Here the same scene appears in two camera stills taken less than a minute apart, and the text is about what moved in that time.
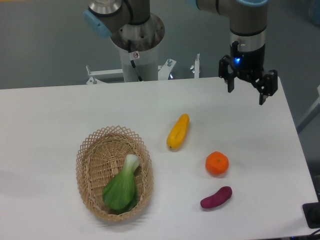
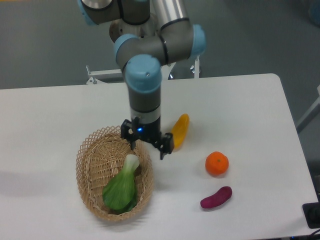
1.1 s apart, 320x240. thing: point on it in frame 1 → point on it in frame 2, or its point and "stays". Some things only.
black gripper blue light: (250, 64) → (151, 132)
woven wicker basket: (101, 157) stays
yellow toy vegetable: (179, 132) stays
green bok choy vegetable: (120, 193) stays
